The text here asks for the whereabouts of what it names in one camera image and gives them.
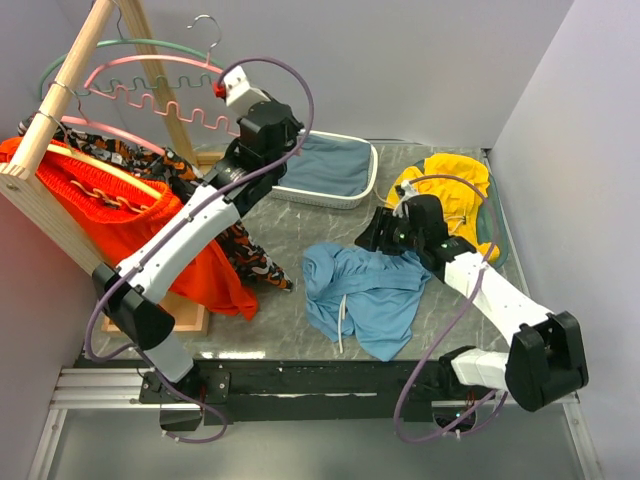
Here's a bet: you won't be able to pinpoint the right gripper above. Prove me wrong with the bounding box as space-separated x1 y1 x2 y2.
354 206 424 256

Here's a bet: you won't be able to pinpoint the light blue shorts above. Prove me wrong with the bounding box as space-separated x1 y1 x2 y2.
302 243 432 362

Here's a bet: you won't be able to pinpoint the pink wire hanger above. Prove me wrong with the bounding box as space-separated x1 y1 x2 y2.
83 15 239 138

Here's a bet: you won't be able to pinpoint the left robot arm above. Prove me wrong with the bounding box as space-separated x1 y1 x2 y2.
92 99 308 402

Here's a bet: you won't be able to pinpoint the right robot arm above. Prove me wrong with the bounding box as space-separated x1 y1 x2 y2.
355 195 589 412

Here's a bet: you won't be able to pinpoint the yellow shorts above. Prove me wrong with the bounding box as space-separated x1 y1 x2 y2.
385 152 491 255

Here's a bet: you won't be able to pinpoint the camouflage patterned shorts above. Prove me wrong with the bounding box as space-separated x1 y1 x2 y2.
17 114 295 292

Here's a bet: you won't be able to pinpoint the orange shorts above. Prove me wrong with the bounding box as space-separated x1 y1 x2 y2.
0 135 260 322

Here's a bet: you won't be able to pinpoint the cream hanger with orange shorts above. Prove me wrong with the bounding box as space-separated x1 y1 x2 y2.
38 143 166 214

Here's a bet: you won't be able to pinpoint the pink hanger with camo shorts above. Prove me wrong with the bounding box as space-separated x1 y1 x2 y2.
58 94 165 157

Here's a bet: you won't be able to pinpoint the white plastic basket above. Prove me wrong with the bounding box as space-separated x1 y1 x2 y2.
270 130 378 210

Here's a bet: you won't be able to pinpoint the grey-blue cloth in basket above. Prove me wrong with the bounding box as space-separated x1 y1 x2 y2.
279 132 371 197

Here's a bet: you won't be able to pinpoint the teal oval tray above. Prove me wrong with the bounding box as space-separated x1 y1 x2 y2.
426 173 509 268

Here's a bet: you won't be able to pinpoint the wooden clothes rack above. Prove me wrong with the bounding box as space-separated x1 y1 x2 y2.
1 1 221 335

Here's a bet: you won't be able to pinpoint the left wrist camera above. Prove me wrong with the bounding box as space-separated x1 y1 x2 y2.
212 66 270 115

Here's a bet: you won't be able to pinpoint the green wire hanger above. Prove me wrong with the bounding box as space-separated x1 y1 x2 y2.
38 9 231 101

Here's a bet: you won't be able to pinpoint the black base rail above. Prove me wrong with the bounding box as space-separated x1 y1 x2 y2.
138 349 501 431

